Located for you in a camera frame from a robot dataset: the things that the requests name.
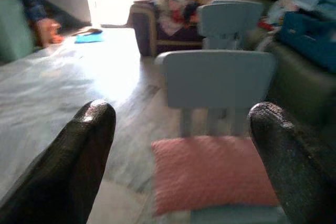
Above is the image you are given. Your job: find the white cloth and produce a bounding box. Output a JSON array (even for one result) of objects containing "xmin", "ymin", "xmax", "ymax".
[{"xmin": 258, "ymin": 1, "xmax": 288, "ymax": 51}]

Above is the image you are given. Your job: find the light blue child chair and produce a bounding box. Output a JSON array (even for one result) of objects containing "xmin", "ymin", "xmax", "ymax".
[
  {"xmin": 196, "ymin": 0, "xmax": 265, "ymax": 51},
  {"xmin": 154, "ymin": 49, "xmax": 289, "ymax": 224}
]

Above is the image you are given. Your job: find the colourful clothes pile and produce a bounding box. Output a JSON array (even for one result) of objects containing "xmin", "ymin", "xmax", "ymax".
[{"xmin": 151, "ymin": 0, "xmax": 211, "ymax": 36}]

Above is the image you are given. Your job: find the blue floor mat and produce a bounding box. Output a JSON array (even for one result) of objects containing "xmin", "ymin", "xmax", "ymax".
[{"xmin": 74, "ymin": 30, "xmax": 103, "ymax": 44}]

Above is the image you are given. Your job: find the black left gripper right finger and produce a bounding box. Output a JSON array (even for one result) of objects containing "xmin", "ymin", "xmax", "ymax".
[{"xmin": 247, "ymin": 101, "xmax": 336, "ymax": 224}]

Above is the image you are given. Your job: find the person's bare hand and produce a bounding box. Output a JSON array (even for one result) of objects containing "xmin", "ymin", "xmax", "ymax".
[{"xmin": 34, "ymin": 18, "xmax": 61, "ymax": 48}]

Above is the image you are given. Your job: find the blue suitcase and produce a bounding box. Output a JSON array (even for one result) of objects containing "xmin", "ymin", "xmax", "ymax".
[{"xmin": 277, "ymin": 11, "xmax": 336, "ymax": 74}]

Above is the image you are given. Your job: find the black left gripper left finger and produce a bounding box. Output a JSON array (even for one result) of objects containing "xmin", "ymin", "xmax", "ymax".
[{"xmin": 0, "ymin": 99, "xmax": 117, "ymax": 224}]

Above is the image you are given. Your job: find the pink dotted pillow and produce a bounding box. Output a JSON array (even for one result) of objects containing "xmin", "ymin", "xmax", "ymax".
[{"xmin": 151, "ymin": 134, "xmax": 280, "ymax": 217}]

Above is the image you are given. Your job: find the purple armchair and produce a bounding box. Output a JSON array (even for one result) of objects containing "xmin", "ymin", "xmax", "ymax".
[{"xmin": 130, "ymin": 0, "xmax": 253, "ymax": 57}]

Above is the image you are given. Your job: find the dark green leather sofa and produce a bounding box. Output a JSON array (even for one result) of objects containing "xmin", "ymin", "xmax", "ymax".
[{"xmin": 237, "ymin": 0, "xmax": 336, "ymax": 133}]

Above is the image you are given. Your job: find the brown crumpled cloth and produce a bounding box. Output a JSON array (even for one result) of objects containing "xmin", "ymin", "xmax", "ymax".
[{"xmin": 76, "ymin": 27, "xmax": 102, "ymax": 36}]

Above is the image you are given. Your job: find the green cabinet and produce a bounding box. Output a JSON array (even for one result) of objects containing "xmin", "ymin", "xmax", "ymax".
[{"xmin": 0, "ymin": 0, "xmax": 35, "ymax": 62}]

